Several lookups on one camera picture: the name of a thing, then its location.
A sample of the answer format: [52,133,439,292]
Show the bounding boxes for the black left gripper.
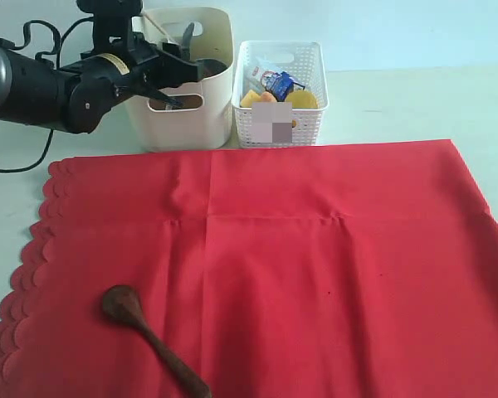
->
[81,32,203,106]

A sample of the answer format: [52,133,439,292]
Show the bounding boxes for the steel table knife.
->
[180,22,195,61]

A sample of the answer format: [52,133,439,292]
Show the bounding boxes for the brown wooden plate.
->
[149,58,227,111]

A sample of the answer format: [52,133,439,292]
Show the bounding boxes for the yellow cheese wedge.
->
[240,90,261,108]

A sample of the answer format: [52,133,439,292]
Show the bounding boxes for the orange fried food piece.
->
[259,91,277,103]

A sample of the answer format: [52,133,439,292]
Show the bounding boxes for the yellow lemon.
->
[285,90,319,109]

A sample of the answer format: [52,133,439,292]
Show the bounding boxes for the dark wooden spoon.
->
[101,284,212,397]

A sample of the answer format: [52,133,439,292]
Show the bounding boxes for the red tablecloth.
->
[0,140,498,397]

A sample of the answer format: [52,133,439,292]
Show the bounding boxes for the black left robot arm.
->
[0,32,205,133]

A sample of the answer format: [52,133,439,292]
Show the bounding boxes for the cream plastic bin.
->
[125,7,234,152]

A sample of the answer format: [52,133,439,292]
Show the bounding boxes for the white perforated basket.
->
[232,41,329,148]

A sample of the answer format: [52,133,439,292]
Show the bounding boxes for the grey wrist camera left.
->
[76,0,143,52]

